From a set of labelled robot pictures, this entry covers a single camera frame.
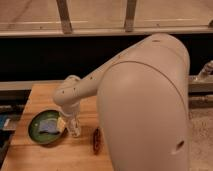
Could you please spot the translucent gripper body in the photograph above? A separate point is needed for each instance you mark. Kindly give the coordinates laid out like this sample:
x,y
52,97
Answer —
x,y
71,110

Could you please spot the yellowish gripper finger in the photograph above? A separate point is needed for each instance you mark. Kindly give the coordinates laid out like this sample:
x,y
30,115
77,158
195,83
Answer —
x,y
61,124

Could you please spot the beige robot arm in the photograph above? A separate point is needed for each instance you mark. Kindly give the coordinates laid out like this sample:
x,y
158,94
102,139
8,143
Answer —
x,y
142,103

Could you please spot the blue sponge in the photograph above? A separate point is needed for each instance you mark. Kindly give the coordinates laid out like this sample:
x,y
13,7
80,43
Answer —
x,y
48,126

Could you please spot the green plate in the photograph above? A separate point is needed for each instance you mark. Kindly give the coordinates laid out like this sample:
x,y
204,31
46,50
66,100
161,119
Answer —
x,y
43,138

